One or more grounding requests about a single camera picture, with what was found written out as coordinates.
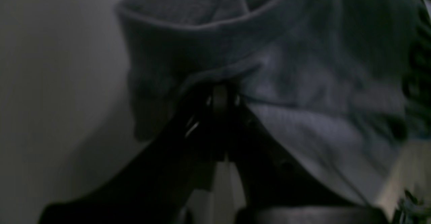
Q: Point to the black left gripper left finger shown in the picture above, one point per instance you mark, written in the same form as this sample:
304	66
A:
164	170

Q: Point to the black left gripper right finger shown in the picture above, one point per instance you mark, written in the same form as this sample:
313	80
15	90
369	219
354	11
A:
270	174

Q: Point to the grey T-shirt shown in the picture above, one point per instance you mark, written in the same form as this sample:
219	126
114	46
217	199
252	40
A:
340	84

